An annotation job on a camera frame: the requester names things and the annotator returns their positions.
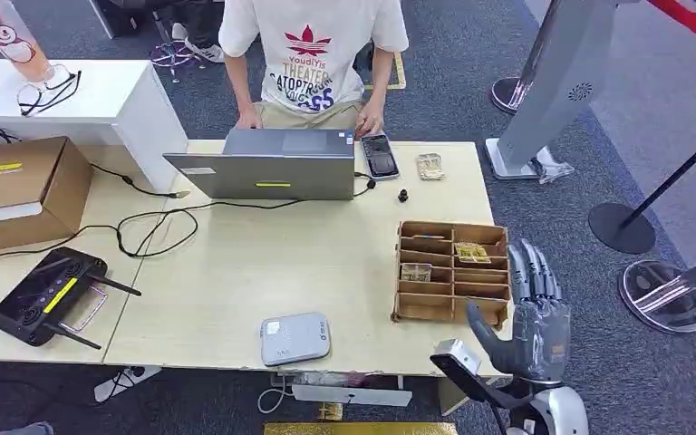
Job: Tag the white flat bar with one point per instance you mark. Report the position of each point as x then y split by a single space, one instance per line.
354 396

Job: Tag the gold card packet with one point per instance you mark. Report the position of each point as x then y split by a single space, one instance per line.
431 167

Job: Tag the grey kiosk stand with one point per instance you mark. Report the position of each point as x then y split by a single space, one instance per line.
558 84

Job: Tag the grey-white flat box device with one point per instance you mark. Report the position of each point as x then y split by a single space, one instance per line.
295 339

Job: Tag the grey laptop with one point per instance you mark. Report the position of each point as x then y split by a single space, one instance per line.
276 171

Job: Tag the person's right hand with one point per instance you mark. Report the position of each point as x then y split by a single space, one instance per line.
249 120

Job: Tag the brown printed card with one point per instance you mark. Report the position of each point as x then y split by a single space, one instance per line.
415 272

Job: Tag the eyeglasses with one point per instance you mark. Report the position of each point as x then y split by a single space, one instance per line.
42 96

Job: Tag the black router with antennas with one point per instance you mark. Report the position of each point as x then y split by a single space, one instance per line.
42 297

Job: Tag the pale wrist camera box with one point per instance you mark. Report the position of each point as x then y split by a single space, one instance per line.
457 355

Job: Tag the yellow printed card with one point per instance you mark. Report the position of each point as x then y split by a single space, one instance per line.
471 252

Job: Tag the wooden card box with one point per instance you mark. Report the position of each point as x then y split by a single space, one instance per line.
420 306

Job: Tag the chrome stanchion post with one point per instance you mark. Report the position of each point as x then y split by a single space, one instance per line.
663 294

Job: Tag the white counter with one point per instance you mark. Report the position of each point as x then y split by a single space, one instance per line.
108 90

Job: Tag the small black knob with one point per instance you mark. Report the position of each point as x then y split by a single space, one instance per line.
403 195

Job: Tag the gold sheet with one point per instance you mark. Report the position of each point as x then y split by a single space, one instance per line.
360 429

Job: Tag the pink mascot cylinder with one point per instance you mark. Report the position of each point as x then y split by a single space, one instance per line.
12 42

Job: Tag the red barrier belt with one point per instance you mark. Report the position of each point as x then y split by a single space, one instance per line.
693 21

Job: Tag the person's left hand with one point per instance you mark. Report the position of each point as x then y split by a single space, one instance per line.
369 121

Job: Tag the black stanchion post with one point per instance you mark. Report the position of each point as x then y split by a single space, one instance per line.
621 228

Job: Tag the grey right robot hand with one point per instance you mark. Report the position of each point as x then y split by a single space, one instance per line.
540 336

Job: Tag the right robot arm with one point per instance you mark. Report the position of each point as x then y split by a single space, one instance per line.
558 411

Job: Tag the white power strip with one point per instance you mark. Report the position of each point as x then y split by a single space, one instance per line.
126 384

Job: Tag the brown cardboard box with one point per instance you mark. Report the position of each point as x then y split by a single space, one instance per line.
12 180

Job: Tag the black smartphone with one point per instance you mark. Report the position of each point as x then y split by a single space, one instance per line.
380 157

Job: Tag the pale wooden desk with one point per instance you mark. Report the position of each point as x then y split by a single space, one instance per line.
300 264
36 354

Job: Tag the chrome stool base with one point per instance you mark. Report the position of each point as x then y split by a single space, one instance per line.
173 57

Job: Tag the stanchion with dark base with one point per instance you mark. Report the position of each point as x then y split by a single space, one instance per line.
507 96

